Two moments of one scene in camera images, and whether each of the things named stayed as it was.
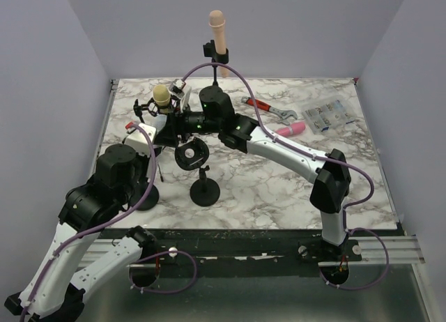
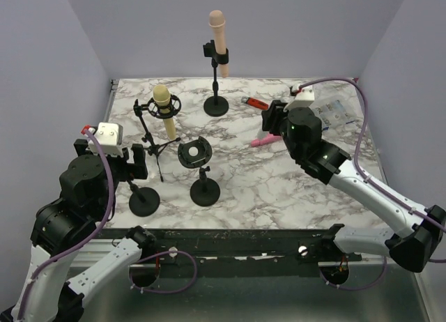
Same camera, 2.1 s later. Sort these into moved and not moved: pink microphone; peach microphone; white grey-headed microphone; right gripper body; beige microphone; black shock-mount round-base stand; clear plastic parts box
Moved: white grey-headed microphone; right gripper body; pink microphone
Not moved: peach microphone; clear plastic parts box; beige microphone; black shock-mount round-base stand
